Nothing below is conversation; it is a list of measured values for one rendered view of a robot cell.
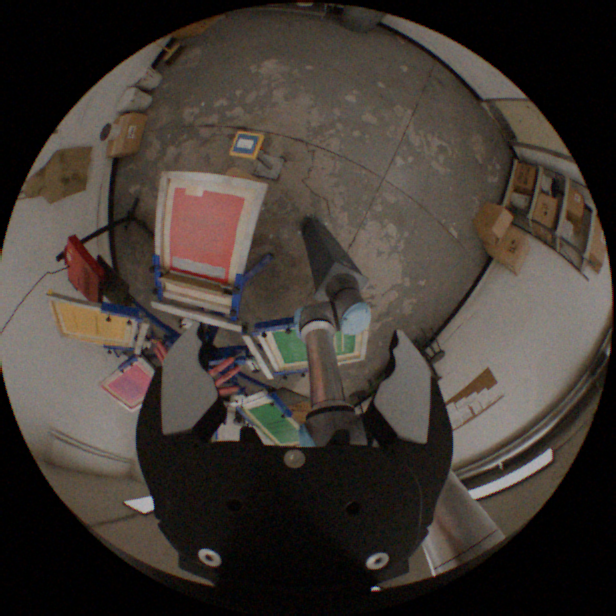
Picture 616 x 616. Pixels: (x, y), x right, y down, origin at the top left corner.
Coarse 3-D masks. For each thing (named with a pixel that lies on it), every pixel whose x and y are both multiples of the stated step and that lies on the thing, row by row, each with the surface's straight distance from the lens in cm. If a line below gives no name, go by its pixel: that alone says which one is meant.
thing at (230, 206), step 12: (216, 192) 96; (216, 204) 96; (228, 204) 94; (240, 204) 92; (228, 216) 95; (228, 228) 96; (228, 240) 97; (204, 252) 105; (228, 252) 100; (216, 264) 105; (228, 264) 102; (204, 276) 112; (228, 276) 106
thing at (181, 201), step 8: (176, 192) 107; (184, 192) 104; (176, 200) 107; (184, 200) 104; (192, 200) 102; (200, 200) 100; (176, 208) 108; (184, 208) 105; (192, 208) 102; (200, 208) 100; (176, 216) 108; (176, 224) 109; (176, 232) 110; (176, 240) 112; (176, 248) 113; (184, 248) 110; (176, 256) 115; (184, 256) 112; (192, 256) 109; (184, 272) 117; (192, 272) 114
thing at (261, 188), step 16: (176, 176) 103; (192, 176) 98; (208, 176) 94; (224, 176) 91; (160, 192) 109; (160, 208) 110; (256, 208) 87; (160, 224) 112; (160, 240) 115; (160, 256) 119; (240, 256) 95; (240, 272) 99; (208, 304) 118
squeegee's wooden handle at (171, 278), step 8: (168, 272) 119; (168, 280) 113; (176, 280) 110; (184, 280) 109; (192, 280) 109; (200, 280) 109; (192, 288) 106; (200, 288) 104; (208, 288) 103; (216, 288) 103; (224, 288) 104
